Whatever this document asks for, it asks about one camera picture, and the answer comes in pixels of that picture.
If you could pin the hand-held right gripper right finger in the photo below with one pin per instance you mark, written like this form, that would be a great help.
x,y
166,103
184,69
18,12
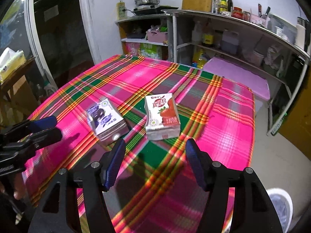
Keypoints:
x,y
194,165

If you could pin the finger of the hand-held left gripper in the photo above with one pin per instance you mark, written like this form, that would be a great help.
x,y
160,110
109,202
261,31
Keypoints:
x,y
48,134
42,123

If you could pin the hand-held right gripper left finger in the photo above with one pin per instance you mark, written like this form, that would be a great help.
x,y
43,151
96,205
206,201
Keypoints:
x,y
114,165

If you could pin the purple milk carton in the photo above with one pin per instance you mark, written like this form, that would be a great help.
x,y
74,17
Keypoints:
x,y
104,119

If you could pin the red strawberry milk carton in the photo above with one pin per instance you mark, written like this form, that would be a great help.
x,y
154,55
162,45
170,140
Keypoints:
x,y
162,116

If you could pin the white trash bin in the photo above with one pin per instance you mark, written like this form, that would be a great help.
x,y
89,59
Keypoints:
x,y
292,203

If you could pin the person's left hand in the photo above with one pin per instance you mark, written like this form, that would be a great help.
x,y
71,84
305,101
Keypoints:
x,y
19,187

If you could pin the wooden stand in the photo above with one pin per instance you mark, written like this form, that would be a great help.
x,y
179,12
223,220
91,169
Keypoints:
x,y
17,92

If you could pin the pink plaid tablecloth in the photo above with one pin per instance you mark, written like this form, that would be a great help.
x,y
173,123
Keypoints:
x,y
218,126

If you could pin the yellow tissue box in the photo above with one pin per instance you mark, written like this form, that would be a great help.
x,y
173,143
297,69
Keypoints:
x,y
11,64

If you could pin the glass sliding door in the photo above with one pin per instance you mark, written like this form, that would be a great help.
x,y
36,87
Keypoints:
x,y
48,29

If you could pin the pink lid storage box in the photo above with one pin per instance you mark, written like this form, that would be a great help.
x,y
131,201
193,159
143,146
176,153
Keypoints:
x,y
233,77

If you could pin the blue bin liner bag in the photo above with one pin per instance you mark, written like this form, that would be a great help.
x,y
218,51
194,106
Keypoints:
x,y
279,211

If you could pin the yellow oil bottle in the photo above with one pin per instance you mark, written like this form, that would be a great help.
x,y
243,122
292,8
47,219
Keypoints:
x,y
199,59

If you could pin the yellow wooden door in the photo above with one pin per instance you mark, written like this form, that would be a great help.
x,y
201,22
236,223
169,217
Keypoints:
x,y
298,131

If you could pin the pink cardboard box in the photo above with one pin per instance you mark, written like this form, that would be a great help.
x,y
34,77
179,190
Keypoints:
x,y
133,49

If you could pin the green cardboard box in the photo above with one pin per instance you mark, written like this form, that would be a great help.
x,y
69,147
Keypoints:
x,y
150,51

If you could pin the yellow label sauce bottle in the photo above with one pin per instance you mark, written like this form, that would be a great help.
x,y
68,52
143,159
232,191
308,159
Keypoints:
x,y
208,38

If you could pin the purple plastic jug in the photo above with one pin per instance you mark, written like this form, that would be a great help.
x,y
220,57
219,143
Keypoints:
x,y
230,42

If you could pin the white plastic bottle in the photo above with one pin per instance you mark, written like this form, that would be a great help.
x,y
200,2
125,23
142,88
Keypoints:
x,y
196,34

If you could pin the pink plastic basket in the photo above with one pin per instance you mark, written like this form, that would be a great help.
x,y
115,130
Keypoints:
x,y
157,36

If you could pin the yellow power strip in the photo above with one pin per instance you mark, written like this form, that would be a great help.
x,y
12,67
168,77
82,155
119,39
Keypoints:
x,y
121,11

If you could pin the wooden shelf cabinet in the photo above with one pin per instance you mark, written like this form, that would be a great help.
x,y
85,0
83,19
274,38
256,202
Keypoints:
x,y
143,19

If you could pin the white metal shelf rack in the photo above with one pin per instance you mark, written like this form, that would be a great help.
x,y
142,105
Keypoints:
x,y
218,17

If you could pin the red jar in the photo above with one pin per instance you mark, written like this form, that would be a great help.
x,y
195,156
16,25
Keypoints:
x,y
237,13

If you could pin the pink knife holder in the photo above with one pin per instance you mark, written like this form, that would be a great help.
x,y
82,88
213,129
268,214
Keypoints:
x,y
258,19

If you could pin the clear glass bottle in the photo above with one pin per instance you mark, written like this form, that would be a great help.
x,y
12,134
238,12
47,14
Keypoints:
x,y
216,6

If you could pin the black induction cooker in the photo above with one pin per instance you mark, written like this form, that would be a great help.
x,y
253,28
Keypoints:
x,y
155,9

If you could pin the clear storage box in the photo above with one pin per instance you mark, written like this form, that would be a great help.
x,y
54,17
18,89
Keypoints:
x,y
283,29

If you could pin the green glass bottle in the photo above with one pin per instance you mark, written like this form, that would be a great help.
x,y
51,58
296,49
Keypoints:
x,y
223,4

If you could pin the dark glass bottle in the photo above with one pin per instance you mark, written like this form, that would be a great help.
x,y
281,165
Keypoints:
x,y
230,3

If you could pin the paper towel roll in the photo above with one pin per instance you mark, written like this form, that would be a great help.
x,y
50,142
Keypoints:
x,y
300,36

